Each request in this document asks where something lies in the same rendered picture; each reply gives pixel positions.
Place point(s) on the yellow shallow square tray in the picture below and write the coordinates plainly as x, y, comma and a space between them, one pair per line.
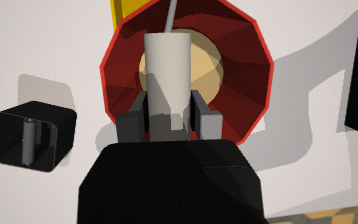
122, 8

